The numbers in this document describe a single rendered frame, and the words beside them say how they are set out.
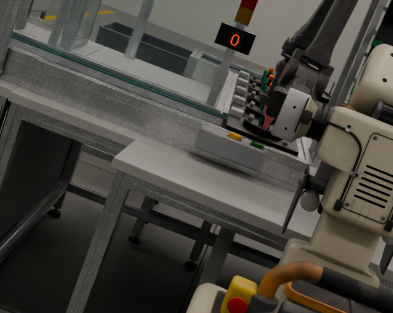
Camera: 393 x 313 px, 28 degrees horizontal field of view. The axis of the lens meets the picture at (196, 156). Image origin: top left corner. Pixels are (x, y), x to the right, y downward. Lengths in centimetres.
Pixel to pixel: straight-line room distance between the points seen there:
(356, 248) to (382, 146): 24
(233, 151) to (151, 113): 28
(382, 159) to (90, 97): 103
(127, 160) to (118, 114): 33
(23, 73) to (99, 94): 24
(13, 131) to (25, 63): 21
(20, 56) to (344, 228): 116
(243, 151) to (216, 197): 28
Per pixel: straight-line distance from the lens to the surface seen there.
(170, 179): 205
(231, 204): 204
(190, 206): 207
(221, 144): 228
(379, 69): 173
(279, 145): 241
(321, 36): 188
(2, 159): 243
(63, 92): 240
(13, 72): 245
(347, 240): 176
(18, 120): 238
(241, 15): 257
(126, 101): 237
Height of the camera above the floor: 144
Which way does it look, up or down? 14 degrees down
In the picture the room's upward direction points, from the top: 21 degrees clockwise
